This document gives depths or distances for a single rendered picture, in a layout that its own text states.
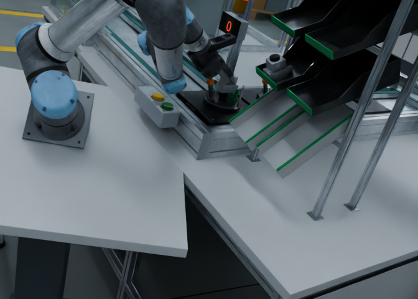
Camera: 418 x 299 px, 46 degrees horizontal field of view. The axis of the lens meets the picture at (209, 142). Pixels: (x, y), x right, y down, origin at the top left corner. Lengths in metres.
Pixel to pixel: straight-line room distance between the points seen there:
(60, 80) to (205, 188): 0.52
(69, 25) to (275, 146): 0.67
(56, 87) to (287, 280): 0.77
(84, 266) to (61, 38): 1.30
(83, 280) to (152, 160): 0.93
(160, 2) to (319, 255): 0.78
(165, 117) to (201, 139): 0.15
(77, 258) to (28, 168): 1.05
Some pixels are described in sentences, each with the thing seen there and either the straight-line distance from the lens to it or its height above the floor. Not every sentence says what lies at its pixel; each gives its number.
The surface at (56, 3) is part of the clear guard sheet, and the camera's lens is 2.76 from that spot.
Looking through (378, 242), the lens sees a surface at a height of 0.86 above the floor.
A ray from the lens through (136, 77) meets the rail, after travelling 1.96.
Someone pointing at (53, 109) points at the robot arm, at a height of 1.05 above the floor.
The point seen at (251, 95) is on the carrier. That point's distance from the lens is 1.95.
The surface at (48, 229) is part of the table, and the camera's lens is 1.25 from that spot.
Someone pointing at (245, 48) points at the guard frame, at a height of 0.88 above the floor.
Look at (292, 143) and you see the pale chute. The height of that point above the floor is 1.05.
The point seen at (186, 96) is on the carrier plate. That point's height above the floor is 0.97.
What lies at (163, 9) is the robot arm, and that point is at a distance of 1.14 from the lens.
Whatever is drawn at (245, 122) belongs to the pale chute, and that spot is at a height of 1.02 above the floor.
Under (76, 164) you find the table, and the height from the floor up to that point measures 0.86.
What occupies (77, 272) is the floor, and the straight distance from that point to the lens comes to 2.37.
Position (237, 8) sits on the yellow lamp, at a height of 1.28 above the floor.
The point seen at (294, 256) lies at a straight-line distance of 1.36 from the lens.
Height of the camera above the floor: 1.67
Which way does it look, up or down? 28 degrees down
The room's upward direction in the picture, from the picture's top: 16 degrees clockwise
